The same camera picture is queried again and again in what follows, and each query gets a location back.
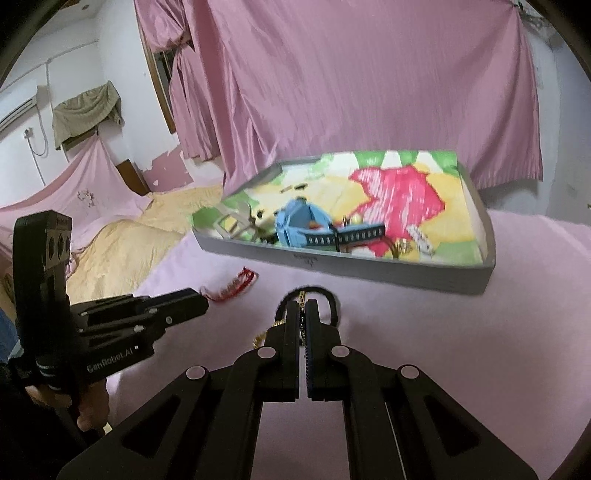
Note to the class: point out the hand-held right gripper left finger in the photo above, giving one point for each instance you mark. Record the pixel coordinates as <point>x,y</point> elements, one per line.
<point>291,332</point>

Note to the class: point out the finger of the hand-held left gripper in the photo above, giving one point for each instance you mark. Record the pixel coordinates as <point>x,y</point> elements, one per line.
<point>138,327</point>
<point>184,302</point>

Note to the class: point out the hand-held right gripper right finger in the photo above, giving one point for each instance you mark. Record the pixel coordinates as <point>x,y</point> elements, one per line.
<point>314,337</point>

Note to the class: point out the grey rectangular tray box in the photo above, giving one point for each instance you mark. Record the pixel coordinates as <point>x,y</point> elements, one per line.
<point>369,272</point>

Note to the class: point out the grey hair claw clip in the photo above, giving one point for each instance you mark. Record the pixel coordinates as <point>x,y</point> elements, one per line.
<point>221,225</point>

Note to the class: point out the blue kids smartwatch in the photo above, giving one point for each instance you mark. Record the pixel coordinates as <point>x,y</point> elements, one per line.
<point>300,221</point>

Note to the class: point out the black hair clip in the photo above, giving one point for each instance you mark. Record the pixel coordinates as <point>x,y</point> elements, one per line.
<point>298,187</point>

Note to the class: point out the person's left hand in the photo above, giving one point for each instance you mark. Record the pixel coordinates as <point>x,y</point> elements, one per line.
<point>92,406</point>

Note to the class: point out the yellow blanket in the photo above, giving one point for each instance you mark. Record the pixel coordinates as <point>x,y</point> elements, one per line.
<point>138,240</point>

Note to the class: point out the pink embroidered sheet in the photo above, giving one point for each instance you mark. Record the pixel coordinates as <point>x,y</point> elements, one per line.
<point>92,184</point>

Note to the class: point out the pink tablecloth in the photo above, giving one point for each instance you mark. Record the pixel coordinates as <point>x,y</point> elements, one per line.
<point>438,346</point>

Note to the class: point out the wooden headboard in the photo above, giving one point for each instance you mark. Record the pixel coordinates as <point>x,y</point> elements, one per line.
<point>134,177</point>

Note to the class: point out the white air conditioner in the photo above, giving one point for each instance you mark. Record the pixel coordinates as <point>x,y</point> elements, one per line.
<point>18,113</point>

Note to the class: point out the olive green towel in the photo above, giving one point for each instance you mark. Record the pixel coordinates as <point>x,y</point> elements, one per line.
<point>83,113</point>

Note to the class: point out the colourful printed cloth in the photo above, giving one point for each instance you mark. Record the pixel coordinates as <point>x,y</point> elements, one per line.
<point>406,194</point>

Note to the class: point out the tied pink curtain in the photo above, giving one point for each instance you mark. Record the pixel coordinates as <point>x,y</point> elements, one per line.
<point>194,115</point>

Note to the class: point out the large pink draped curtain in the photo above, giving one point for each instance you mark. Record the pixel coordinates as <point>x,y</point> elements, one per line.
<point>346,83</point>

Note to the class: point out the wooden window frame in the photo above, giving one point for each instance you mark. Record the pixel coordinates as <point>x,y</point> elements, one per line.
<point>150,69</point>

